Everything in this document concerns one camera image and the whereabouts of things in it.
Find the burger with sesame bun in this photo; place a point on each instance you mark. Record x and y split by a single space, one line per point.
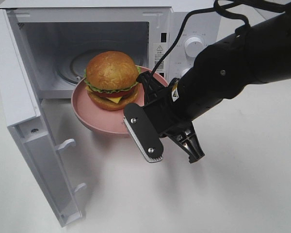
112 100

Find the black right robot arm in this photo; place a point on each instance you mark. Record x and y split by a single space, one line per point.
252 55

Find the lower white timer knob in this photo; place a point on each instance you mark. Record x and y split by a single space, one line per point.
184 72

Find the white microwave door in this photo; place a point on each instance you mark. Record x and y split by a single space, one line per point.
28 125

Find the white microwave oven body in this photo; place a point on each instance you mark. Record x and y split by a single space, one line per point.
44 43

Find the upper white power knob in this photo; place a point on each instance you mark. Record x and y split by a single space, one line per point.
193 46

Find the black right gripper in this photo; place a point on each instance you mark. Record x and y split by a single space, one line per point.
158 119

